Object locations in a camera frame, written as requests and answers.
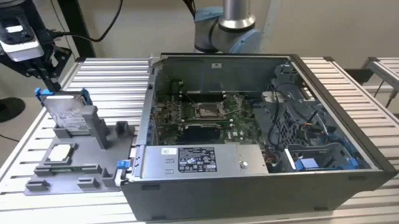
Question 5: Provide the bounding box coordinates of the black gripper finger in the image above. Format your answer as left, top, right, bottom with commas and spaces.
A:
42, 44, 75, 91
0, 55, 50, 80

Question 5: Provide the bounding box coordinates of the hard disk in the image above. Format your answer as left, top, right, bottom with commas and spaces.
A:
34, 87, 95, 136

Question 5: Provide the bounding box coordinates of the grey metal disk bay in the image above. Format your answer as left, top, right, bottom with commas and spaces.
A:
253, 63, 374, 174

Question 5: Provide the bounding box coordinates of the small blue disk carrier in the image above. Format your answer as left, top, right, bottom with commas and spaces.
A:
296, 158, 321, 171

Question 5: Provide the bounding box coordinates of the black round monitor foot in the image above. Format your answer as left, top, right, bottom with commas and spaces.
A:
0, 97, 27, 123

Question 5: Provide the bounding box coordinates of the silver CPU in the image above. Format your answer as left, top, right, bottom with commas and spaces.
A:
49, 144, 78, 162

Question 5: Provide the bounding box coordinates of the grey parts rack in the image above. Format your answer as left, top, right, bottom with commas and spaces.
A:
25, 105, 137, 197

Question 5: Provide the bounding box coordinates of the CPU socket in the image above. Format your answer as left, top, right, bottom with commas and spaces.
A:
195, 102, 226, 121

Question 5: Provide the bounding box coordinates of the installed green RAM stick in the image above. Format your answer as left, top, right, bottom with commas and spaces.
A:
182, 118, 234, 124

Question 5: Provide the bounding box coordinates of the black graphics card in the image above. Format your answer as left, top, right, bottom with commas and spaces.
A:
182, 123, 224, 144

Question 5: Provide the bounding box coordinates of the green motherboard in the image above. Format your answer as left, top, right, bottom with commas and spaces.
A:
154, 92, 266, 147

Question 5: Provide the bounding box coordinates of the silver power supply unit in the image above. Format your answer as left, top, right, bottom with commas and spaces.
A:
141, 144, 270, 181

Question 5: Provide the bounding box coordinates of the black open PC case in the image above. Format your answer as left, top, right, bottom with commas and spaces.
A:
121, 52, 399, 222

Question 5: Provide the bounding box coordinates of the slatted metal side table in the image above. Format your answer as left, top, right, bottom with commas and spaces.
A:
362, 57, 399, 94

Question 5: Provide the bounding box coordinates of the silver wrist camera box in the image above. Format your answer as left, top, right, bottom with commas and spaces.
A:
0, 16, 46, 63

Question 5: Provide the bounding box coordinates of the black upright post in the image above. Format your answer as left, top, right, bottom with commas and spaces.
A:
58, 0, 98, 59

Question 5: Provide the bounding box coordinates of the thick black camera cable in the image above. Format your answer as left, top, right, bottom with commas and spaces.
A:
47, 0, 123, 43

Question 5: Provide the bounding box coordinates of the thin black floor cable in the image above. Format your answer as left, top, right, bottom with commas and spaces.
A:
0, 133, 21, 143

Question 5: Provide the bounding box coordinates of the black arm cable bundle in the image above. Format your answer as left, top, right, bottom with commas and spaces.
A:
181, 0, 201, 17

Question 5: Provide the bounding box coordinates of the socket cover metal frame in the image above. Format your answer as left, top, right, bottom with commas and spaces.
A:
183, 91, 226, 110

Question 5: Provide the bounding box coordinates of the locking lever wire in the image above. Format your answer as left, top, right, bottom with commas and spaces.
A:
225, 105, 248, 115

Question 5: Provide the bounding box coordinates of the blue wire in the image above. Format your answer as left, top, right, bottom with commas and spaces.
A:
324, 129, 357, 164

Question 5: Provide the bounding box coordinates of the black table bracket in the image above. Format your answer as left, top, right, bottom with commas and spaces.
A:
344, 68, 374, 85

